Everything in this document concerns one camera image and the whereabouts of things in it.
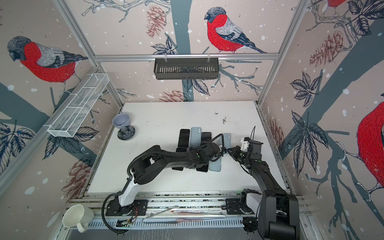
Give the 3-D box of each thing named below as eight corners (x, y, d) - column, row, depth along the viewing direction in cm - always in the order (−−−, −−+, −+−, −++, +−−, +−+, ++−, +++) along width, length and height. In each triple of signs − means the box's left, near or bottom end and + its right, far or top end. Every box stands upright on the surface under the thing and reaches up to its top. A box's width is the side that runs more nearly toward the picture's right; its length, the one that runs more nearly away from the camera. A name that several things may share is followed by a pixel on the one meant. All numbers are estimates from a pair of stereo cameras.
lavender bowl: (113, 130, 107) (109, 125, 101) (119, 118, 114) (115, 113, 109) (130, 130, 107) (126, 125, 101) (134, 118, 114) (131, 113, 109)
